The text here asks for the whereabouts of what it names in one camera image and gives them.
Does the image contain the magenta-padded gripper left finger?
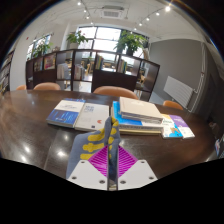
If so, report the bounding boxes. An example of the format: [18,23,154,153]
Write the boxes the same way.
[66,145,109,192]

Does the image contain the green potted plant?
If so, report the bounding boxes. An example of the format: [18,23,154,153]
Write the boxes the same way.
[31,39,53,58]
[114,30,148,56]
[65,30,89,49]

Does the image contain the large glass window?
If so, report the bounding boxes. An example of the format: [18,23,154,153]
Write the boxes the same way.
[74,26,149,59]

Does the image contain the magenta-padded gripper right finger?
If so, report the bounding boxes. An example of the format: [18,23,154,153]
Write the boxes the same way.
[117,146,158,191]

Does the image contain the orange chairs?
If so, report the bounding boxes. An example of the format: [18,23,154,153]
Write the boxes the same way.
[15,82,184,111]

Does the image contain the white ceiling air conditioner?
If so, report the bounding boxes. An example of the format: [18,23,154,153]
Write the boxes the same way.
[99,4,126,19]

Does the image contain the light blue book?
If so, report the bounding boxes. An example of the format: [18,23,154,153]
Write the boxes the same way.
[111,100,165,136]

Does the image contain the wall bookshelf unit with books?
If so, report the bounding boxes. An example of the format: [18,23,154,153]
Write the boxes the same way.
[0,51,15,96]

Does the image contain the small blue booklet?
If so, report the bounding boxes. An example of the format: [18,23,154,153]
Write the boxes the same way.
[214,134,224,159]

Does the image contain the white and blue booklet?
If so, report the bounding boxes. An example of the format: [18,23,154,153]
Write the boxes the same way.
[160,113,184,140]

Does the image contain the purple and white booklet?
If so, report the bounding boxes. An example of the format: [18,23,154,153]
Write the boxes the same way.
[168,114,196,139]

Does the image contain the white wall radiator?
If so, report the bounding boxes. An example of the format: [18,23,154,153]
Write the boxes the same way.
[163,75,194,109]

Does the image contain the dark blue and white book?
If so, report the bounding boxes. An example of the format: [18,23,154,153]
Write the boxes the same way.
[45,98,87,129]

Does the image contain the grey white book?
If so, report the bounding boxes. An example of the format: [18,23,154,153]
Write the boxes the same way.
[118,96,165,125]

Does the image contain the dark open divider shelf unit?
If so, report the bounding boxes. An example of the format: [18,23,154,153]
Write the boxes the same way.
[25,49,161,101]

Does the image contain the ceiling spot lights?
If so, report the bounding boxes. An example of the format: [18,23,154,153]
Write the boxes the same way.
[76,0,173,29]

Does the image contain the grey towel with yellow letters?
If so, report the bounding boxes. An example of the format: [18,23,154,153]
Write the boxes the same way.
[65,115,121,191]

